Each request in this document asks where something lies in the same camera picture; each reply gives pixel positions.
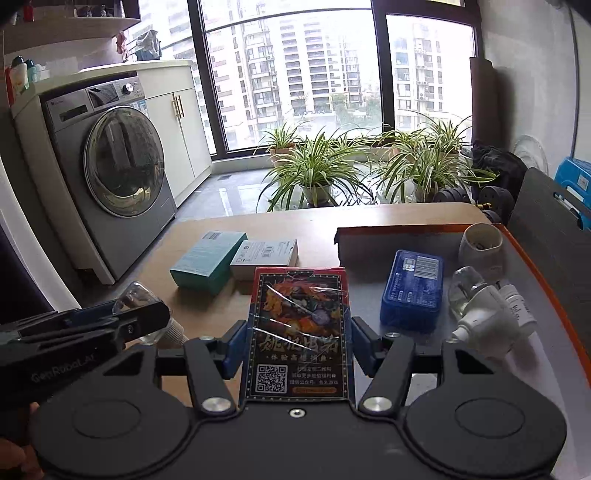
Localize blue plastic case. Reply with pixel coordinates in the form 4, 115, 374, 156
380, 249, 444, 334

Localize brown rolled mat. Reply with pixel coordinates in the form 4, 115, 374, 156
470, 57, 502, 146

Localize spider plant front right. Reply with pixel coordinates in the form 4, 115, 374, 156
368, 113, 498, 203

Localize black dumbbell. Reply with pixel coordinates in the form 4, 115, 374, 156
433, 185, 515, 225

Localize spider plant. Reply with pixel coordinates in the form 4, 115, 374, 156
368, 113, 498, 203
257, 132, 375, 212
254, 123, 301, 165

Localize blue plastic stool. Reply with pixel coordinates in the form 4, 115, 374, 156
555, 157, 591, 208

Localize white pill bottle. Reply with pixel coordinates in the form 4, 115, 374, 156
499, 284, 537, 337

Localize white fan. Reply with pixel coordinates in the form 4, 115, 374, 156
512, 135, 549, 175

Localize teal cardboard box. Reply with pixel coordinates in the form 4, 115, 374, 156
169, 231, 247, 295

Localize spider plant front left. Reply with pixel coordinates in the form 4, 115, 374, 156
257, 132, 375, 212

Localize white oval plug-in socket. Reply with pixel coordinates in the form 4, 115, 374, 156
458, 223, 504, 283

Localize black bag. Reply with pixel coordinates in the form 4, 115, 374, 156
472, 141, 528, 196

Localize person left hand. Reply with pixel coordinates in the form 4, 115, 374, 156
1, 400, 45, 480

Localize colourful card box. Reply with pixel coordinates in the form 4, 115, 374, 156
240, 267, 355, 403

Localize bottles on washer top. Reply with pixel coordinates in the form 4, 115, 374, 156
5, 56, 49, 106

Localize grey washing machine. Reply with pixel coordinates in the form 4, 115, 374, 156
41, 74, 176, 285

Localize wall shelf with items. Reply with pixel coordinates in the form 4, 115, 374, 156
1, 1, 140, 53

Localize grey folding board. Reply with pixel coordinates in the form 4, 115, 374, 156
508, 168, 590, 348

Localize white power adapter box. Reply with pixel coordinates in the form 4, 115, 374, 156
230, 239, 298, 281

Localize cream cabinet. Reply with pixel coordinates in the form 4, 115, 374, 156
136, 61, 212, 205

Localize spider plant back left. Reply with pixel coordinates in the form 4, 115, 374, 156
254, 123, 301, 165

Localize orange grey cardboard tray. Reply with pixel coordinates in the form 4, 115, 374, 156
335, 225, 590, 479

